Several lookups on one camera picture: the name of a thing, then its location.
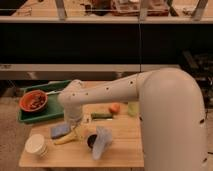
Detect green cucumber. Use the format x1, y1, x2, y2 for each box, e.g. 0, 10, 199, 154
91, 113, 113, 120

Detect light green fruit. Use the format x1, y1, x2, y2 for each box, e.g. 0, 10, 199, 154
128, 102, 139, 117

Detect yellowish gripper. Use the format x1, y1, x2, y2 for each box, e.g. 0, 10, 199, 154
71, 124, 90, 139

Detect orange bowl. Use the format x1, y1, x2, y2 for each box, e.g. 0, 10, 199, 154
19, 90, 48, 113

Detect small black round cup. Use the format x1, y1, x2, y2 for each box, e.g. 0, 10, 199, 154
87, 134, 97, 148

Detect orange fruit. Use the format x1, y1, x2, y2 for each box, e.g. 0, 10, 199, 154
109, 103, 120, 114

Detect pale blue crumpled cloth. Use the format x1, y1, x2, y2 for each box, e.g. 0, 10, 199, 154
92, 126, 113, 160

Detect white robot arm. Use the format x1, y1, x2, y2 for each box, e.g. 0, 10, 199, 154
58, 68, 208, 171

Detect dark box on shelf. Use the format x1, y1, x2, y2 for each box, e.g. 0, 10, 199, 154
180, 51, 213, 77

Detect yellow banana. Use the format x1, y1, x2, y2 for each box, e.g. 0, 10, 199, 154
54, 132, 78, 145

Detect white-handled utensil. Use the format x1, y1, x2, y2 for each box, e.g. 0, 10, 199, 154
46, 91, 61, 95

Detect blue sponge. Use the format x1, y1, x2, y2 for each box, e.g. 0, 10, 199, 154
51, 123, 70, 139

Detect white stacked cups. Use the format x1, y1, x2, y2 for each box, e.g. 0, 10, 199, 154
25, 134, 47, 156

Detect green plastic tray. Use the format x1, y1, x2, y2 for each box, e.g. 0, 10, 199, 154
18, 80, 70, 124

